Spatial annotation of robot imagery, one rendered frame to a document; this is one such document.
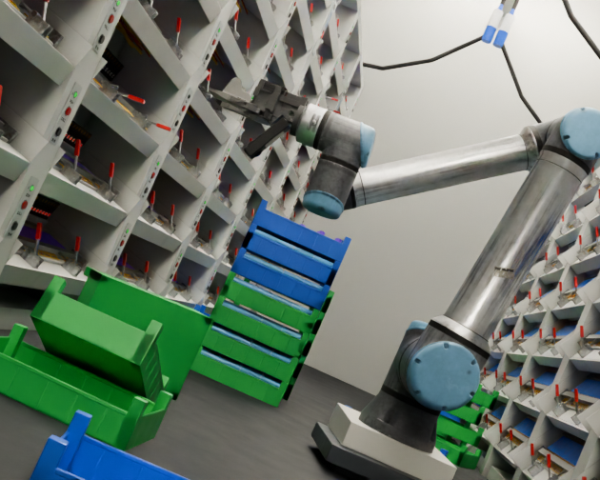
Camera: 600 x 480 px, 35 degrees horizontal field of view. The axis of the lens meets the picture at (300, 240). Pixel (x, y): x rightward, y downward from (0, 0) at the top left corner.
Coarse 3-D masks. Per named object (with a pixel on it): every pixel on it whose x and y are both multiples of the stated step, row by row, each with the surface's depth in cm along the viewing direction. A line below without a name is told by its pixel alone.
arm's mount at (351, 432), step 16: (336, 416) 234; (352, 416) 225; (336, 432) 225; (352, 432) 214; (368, 432) 214; (352, 448) 214; (368, 448) 214; (384, 448) 215; (400, 448) 215; (400, 464) 215; (416, 464) 215; (432, 464) 215; (448, 464) 216
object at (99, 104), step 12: (96, 72) 184; (84, 96) 187; (96, 96) 192; (96, 108) 196; (108, 108) 200; (144, 108) 245; (108, 120) 205; (120, 120) 211; (132, 120) 217; (156, 120) 245; (120, 132) 216; (132, 132) 222; (144, 132) 229; (156, 132) 244; (168, 132) 244; (132, 144) 228; (144, 144) 234; (156, 144) 242
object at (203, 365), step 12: (204, 360) 288; (204, 372) 287; (216, 372) 288; (228, 372) 288; (240, 372) 288; (228, 384) 288; (240, 384) 288; (252, 384) 288; (264, 384) 288; (252, 396) 288; (264, 396) 288; (276, 396) 288
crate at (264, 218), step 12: (264, 204) 291; (264, 216) 291; (276, 216) 291; (264, 228) 290; (276, 228) 291; (288, 228) 291; (300, 228) 291; (288, 240) 297; (300, 240) 291; (312, 240) 291; (324, 240) 291; (348, 240) 292; (312, 252) 304; (324, 252) 291; (336, 252) 291
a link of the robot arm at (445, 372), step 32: (576, 128) 204; (544, 160) 208; (576, 160) 205; (544, 192) 205; (512, 224) 206; (544, 224) 205; (480, 256) 209; (512, 256) 204; (480, 288) 205; (512, 288) 205; (448, 320) 205; (480, 320) 204; (416, 352) 203; (448, 352) 200; (480, 352) 203; (416, 384) 200; (448, 384) 200
